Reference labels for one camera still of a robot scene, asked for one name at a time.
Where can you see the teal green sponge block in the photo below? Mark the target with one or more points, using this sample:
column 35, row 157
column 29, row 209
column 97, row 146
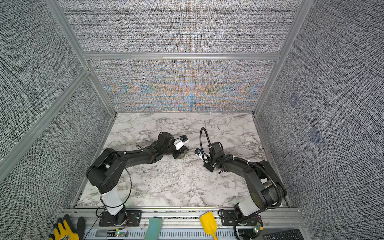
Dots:
column 154, row 228

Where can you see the yellow plastic scoop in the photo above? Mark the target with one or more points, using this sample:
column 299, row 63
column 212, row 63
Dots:
column 209, row 224

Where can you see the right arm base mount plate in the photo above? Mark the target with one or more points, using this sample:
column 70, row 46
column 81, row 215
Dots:
column 232, row 216

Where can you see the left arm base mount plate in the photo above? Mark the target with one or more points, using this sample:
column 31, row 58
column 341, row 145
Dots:
column 124, row 217

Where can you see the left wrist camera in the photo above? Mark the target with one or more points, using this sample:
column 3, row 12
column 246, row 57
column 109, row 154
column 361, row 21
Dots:
column 180, row 142

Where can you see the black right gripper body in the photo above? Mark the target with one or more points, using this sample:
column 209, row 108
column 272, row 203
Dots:
column 212, row 160

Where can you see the yellow black work glove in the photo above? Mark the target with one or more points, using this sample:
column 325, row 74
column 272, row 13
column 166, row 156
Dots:
column 65, row 230

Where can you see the aluminium front rail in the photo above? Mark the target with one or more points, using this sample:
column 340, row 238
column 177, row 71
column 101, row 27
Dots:
column 181, row 223

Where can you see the clear plastic cup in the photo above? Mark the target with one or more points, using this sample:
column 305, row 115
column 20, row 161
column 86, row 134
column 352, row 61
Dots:
column 115, row 145

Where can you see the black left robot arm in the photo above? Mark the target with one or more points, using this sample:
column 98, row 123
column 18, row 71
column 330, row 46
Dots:
column 105, row 172

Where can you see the black remote keyboard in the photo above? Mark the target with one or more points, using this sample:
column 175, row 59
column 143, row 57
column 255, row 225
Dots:
column 294, row 234

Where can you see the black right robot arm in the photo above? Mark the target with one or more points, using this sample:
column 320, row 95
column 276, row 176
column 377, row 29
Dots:
column 266, row 190

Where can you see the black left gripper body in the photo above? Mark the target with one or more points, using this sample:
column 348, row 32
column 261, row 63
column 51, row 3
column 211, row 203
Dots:
column 177, row 153

